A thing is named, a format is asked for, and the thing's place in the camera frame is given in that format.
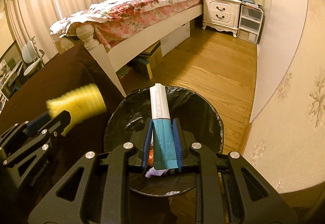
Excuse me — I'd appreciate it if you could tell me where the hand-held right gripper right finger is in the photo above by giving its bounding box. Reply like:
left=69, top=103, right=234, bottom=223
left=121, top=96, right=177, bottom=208
left=172, top=118, right=298, bottom=224

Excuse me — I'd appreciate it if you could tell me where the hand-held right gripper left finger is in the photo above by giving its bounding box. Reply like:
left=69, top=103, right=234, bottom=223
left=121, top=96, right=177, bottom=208
left=28, top=120, right=154, bottom=224

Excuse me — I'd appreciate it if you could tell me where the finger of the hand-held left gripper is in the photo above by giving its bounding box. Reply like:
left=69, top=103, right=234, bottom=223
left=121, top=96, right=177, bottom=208
left=0, top=112, right=51, bottom=153
left=2, top=110, right=72, bottom=168

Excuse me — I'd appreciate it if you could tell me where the teal and white tube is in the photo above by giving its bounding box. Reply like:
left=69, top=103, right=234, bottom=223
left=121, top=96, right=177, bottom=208
left=149, top=83, right=178, bottom=170

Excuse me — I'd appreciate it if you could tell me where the lilac paper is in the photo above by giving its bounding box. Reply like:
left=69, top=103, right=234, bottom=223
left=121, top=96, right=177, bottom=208
left=145, top=167, right=169, bottom=179

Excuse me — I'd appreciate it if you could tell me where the bin with black bag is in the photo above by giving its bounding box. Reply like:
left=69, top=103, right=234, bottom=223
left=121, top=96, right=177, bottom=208
left=103, top=86, right=224, bottom=198

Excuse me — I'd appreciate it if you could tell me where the yellow foam roll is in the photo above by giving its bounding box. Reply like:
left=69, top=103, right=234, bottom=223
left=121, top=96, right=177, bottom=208
left=46, top=83, right=107, bottom=136

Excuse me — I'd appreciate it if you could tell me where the white study desk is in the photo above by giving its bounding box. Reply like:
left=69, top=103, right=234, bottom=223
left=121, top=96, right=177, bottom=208
left=0, top=58, right=23, bottom=95

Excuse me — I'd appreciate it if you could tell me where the light blue desk chair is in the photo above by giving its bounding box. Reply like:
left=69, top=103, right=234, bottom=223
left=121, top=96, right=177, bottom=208
left=21, top=36, right=46, bottom=76

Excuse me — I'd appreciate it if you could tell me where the cardboard box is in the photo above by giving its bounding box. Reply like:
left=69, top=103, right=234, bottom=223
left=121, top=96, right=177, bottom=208
left=138, top=46, right=163, bottom=80

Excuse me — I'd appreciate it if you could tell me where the bed with floral quilt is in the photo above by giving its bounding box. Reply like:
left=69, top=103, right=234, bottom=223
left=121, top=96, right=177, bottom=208
left=51, top=0, right=211, bottom=98

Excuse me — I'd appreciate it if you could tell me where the white under-bed box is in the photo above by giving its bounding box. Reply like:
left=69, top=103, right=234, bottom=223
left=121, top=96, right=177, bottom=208
left=161, top=21, right=191, bottom=57

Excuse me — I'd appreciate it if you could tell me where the pink floral bed sheet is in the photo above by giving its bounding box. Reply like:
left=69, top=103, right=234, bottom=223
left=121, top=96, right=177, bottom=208
left=95, top=0, right=204, bottom=53

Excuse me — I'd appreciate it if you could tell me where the white nightstand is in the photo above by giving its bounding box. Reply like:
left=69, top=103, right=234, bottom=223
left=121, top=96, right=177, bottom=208
left=202, top=0, right=242, bottom=38

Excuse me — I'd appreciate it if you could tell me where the floral duvet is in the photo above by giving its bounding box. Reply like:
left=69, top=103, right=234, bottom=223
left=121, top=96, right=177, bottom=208
left=49, top=0, right=205, bottom=39

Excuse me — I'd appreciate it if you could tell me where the plastic drawer unit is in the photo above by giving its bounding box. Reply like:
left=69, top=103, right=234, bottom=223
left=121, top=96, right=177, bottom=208
left=237, top=3, right=264, bottom=44

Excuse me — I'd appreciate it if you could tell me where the white wardrobe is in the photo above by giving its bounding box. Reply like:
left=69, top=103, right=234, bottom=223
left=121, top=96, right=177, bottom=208
left=249, top=0, right=309, bottom=123

